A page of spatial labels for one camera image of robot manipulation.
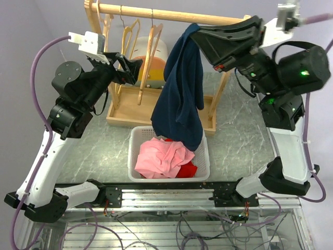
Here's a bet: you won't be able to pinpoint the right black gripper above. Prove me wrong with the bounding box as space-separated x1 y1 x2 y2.
190 16 286 96

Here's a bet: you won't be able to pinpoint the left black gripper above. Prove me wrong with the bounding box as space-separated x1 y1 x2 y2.
82 52 143 110

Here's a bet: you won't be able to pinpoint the yellow wooden hanger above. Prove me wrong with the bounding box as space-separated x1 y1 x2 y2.
120 5 141 59

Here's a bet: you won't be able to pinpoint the brown wooden hanger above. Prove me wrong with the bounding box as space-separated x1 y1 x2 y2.
137 9 163 105

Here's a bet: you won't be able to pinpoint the light wooden hanger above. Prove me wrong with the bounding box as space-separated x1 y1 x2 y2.
96 0 114 52

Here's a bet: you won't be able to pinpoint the navy blue t shirt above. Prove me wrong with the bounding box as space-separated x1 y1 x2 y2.
151 23 204 151

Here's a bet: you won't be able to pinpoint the pink t shirt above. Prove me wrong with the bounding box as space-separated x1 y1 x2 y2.
134 137 196 179

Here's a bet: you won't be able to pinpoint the red t shirt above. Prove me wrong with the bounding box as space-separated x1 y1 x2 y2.
162 139 198 178

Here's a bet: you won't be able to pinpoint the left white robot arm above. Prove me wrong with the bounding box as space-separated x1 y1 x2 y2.
4 53 143 223

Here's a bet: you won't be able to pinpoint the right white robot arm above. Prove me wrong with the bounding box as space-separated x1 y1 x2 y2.
191 16 331 206

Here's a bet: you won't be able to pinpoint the white orange round appliance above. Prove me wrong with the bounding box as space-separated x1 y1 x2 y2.
132 36 169 89

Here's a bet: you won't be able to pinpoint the wooden clothes rack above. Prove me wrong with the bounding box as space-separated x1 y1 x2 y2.
84 1 241 135

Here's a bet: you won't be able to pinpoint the white plastic basket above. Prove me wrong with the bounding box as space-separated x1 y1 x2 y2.
127 126 210 183

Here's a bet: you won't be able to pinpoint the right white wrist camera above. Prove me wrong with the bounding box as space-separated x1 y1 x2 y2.
260 1 300 47

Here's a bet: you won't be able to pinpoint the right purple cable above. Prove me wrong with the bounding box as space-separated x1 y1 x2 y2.
244 12 333 226

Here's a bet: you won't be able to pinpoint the purple cable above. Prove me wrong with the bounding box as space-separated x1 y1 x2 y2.
244 12 333 226
9 35 71 250

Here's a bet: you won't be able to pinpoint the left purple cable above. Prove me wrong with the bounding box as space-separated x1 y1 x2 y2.
9 35 71 250

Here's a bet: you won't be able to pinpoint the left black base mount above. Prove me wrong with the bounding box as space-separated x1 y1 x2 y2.
91 184 122 208

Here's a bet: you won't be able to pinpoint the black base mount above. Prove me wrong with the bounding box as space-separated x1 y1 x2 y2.
91 184 122 208
207 178 259 207

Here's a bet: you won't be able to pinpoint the aluminium rail frame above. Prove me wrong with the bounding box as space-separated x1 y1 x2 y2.
17 182 314 249

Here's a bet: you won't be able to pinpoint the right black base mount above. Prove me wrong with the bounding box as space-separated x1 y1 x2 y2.
207 178 259 207

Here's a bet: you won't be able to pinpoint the loose cables under frame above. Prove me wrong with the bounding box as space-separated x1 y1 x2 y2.
58 205 287 250

